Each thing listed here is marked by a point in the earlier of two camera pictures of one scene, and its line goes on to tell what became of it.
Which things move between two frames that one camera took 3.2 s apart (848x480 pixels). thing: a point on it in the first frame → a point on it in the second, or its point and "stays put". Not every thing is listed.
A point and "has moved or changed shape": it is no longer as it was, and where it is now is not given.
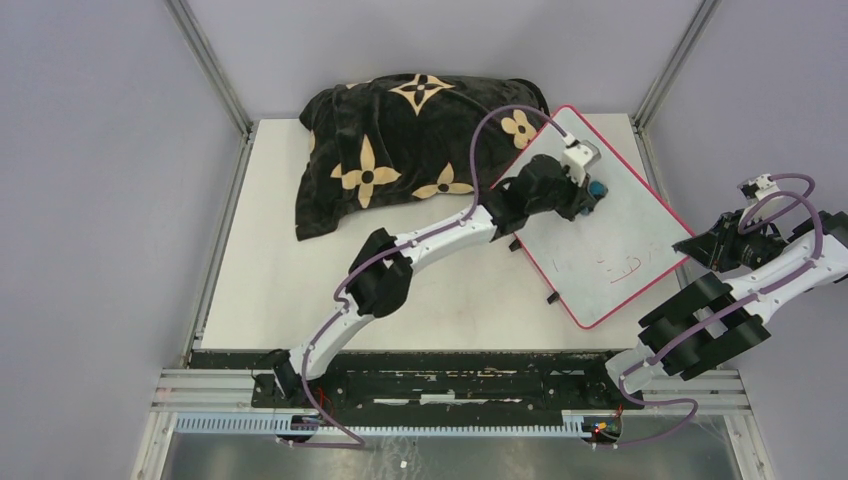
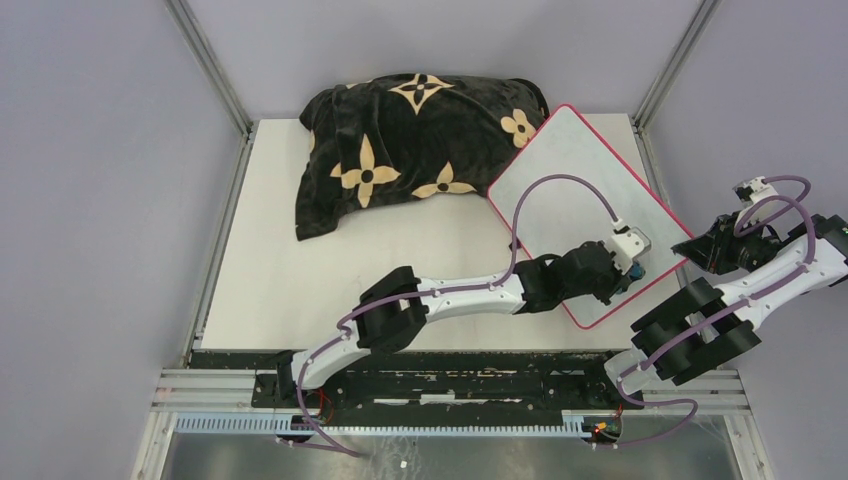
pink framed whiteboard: [593, 263] stays put
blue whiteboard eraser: [597, 189] has moved or changed shape
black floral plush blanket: [377, 144] stays put
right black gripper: [715, 245] stays put
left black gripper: [579, 197] → [615, 278]
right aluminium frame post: [700, 22] stays put
